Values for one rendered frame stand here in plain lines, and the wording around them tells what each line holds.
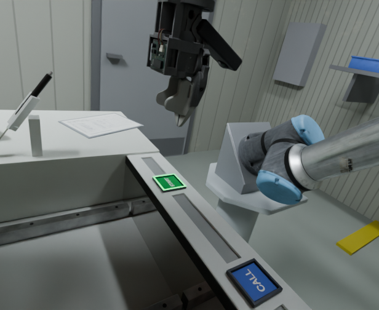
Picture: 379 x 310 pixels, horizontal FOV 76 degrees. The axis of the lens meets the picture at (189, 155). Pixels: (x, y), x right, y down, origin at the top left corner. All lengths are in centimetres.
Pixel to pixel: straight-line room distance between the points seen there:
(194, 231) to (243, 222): 52
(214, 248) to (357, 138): 33
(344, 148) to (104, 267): 52
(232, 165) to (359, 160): 41
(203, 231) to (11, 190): 41
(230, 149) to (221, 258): 50
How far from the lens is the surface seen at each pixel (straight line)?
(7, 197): 65
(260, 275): 40
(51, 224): 61
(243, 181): 82
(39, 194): 65
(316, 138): 74
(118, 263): 55
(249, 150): 81
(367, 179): 296
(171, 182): 53
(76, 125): 79
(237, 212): 90
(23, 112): 58
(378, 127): 53
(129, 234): 61
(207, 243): 42
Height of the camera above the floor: 124
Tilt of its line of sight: 24 degrees down
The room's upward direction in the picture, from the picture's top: 11 degrees clockwise
